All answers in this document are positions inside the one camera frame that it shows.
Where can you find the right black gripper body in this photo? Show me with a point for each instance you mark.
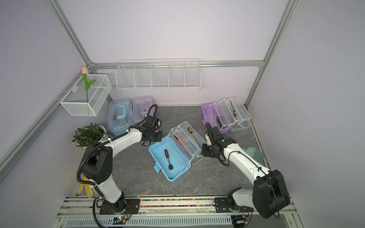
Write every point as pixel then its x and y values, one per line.
pixel 207 151

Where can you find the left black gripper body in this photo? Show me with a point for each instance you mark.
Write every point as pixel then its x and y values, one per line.
pixel 156 136

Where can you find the purple toolbox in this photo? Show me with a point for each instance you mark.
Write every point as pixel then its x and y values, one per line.
pixel 140 107
pixel 229 114

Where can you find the blue toolbox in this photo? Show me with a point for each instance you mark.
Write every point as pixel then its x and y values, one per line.
pixel 184 150
pixel 120 116

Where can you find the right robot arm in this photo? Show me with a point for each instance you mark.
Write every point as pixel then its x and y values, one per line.
pixel 269 194

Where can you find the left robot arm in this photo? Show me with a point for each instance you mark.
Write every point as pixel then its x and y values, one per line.
pixel 96 166

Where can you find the yellow black screwdriver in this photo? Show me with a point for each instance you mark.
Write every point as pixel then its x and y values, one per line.
pixel 190 131

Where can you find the green dustpan brush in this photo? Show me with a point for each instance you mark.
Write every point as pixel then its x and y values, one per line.
pixel 256 155

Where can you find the potted green plant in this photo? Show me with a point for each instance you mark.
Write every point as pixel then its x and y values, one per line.
pixel 87 134

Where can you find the yellow rubber glove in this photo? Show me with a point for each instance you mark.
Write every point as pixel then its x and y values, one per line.
pixel 89 191

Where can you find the pink artificial tulip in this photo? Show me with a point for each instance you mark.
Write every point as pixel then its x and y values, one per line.
pixel 87 83

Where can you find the white wire wall shelf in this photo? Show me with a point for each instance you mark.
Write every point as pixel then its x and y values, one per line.
pixel 134 74

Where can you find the white mesh wall basket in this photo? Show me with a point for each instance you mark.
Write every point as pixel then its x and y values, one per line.
pixel 75 102

